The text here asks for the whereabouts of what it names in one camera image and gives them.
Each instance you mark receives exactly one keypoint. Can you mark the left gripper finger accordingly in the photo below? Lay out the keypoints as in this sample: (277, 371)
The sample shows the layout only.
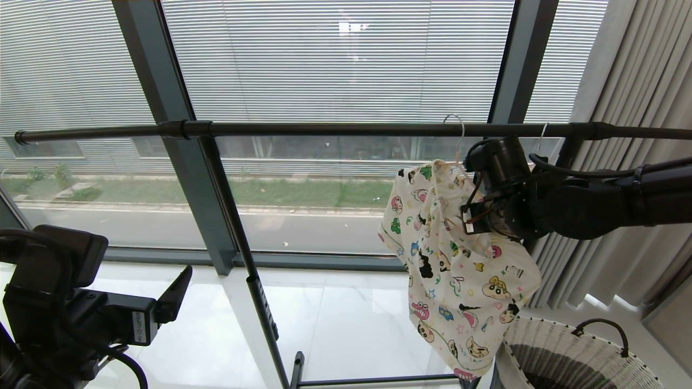
(173, 294)

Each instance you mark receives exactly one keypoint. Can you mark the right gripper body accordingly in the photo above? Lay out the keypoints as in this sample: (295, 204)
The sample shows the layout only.
(503, 216)

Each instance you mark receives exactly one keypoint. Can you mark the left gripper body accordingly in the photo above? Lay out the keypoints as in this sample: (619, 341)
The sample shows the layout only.
(113, 319)

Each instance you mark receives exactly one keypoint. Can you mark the cream printed garment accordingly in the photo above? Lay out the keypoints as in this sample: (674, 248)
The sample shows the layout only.
(459, 292)

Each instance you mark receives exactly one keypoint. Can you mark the pink clothes hanger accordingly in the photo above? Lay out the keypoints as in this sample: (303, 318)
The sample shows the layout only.
(463, 129)
(542, 132)

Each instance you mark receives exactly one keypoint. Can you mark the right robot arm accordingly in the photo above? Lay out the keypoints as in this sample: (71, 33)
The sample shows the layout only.
(584, 208)

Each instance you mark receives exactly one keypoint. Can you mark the white laundry basket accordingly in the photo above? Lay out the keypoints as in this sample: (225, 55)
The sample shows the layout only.
(546, 337)

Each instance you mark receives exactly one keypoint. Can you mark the black clothes rack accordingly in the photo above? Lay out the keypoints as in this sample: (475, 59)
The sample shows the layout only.
(324, 129)

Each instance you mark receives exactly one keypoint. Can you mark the beige curtain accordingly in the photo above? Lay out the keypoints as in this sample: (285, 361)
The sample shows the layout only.
(638, 65)

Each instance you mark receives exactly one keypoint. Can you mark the window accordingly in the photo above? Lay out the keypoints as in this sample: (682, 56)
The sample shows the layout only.
(335, 59)

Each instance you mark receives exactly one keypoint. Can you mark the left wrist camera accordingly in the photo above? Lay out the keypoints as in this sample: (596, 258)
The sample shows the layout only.
(65, 254)

